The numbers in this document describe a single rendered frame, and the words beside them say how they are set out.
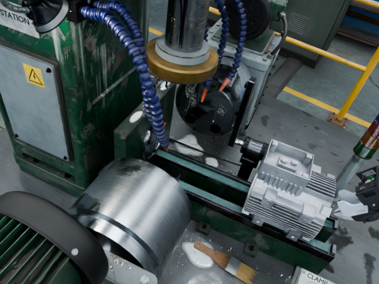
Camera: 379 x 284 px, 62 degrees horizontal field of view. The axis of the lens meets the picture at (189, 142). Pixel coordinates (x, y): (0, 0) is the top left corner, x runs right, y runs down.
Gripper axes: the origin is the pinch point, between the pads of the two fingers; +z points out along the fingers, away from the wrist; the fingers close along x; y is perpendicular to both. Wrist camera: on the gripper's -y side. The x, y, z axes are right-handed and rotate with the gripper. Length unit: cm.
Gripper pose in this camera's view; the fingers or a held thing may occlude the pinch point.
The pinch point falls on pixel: (340, 214)
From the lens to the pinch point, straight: 88.9
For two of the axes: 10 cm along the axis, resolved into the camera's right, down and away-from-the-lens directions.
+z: -5.8, 4.3, 6.9
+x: -3.9, 5.9, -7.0
